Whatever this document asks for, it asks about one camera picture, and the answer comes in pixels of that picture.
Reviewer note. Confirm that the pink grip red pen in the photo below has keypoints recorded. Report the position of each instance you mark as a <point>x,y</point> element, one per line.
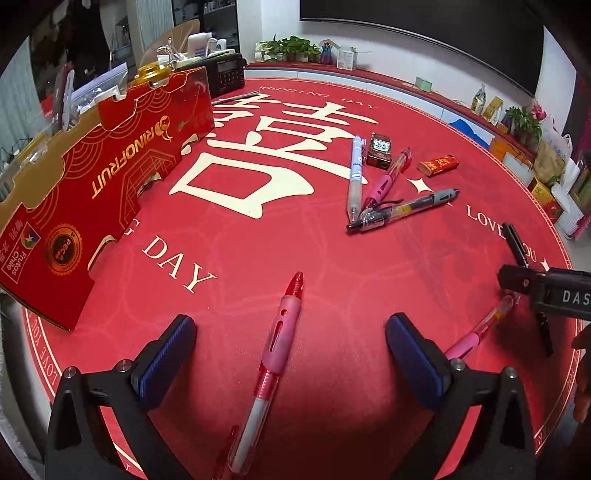
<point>480,332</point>
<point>385,180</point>

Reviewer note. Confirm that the white carton box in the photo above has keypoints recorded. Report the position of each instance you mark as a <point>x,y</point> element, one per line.
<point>345,59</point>

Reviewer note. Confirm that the small green box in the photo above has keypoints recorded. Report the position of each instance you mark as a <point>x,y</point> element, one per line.
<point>424,83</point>

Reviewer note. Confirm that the blue bag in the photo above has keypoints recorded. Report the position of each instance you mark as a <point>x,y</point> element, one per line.
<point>466,130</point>

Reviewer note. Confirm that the black radio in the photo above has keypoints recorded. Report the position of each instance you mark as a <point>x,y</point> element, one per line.
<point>224,71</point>

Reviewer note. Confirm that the red cardboard box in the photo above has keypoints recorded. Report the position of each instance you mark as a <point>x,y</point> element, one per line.
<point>115,175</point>

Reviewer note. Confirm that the person's right hand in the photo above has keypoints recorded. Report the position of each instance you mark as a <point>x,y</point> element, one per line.
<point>584,339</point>

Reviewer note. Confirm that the pink flowers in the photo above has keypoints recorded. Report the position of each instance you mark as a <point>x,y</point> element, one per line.
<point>538,110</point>

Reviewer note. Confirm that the white container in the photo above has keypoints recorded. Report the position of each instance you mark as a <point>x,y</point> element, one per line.
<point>198,44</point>

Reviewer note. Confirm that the red lighter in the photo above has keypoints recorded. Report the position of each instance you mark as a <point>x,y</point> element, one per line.
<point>438,165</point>

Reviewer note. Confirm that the clear pen grey grip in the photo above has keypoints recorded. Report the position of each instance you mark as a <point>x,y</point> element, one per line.
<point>406,207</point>

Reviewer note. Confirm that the orange paper bag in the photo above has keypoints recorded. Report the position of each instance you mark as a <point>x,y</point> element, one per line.
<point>503,150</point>

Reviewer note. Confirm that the red round printed mat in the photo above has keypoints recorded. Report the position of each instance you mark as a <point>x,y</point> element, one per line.
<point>277,240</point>

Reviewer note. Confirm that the gold lid jar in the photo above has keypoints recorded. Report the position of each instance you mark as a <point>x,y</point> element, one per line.
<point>154,74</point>

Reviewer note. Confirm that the small brown box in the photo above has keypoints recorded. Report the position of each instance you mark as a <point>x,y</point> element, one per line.
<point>378,150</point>

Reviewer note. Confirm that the silver pen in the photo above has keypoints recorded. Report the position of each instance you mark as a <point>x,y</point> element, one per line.
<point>240,98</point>

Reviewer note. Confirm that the black television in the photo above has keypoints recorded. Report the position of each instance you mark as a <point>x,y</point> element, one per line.
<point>415,32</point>

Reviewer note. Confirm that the slim black pen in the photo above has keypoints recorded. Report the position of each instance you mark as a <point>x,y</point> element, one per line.
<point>516,244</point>

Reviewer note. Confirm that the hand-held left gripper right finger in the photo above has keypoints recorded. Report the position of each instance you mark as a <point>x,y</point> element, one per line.
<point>413,360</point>

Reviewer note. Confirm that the white snack bag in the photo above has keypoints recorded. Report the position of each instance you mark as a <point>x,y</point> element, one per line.
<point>479,99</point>

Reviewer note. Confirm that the potted green plants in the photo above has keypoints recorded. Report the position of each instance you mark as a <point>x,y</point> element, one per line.
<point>288,48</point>

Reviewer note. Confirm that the brown paper bag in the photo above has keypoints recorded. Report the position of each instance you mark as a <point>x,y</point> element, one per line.
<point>551,159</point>

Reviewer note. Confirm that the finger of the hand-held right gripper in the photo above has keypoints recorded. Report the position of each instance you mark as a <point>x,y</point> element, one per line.
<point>517,279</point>

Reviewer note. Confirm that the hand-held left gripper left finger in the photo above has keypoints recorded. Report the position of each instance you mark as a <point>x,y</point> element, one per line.
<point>164,350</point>

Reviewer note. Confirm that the white paper bags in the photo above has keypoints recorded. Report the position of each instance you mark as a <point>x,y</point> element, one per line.
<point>577,198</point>

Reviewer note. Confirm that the yellow snack bag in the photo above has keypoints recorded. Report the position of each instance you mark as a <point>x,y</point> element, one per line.
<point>493,110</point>

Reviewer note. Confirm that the potted green plant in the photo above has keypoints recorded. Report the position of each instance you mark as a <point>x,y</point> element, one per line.
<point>524,122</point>

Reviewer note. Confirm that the white blue patterned pen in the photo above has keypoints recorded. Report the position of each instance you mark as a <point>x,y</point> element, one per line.
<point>355,175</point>

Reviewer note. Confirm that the colourful figurine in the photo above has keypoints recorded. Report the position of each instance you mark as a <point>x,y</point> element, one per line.
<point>327,51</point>

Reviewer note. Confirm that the red pen white barrel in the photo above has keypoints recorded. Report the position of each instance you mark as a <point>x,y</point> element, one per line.
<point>277,360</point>

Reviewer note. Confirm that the glass display cabinet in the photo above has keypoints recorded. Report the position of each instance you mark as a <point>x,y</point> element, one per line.
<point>203,18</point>

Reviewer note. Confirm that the beige chair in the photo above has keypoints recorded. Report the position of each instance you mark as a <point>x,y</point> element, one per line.
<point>173,39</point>

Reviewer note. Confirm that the yellow red gift box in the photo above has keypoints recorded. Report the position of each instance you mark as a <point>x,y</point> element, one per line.
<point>547,203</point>

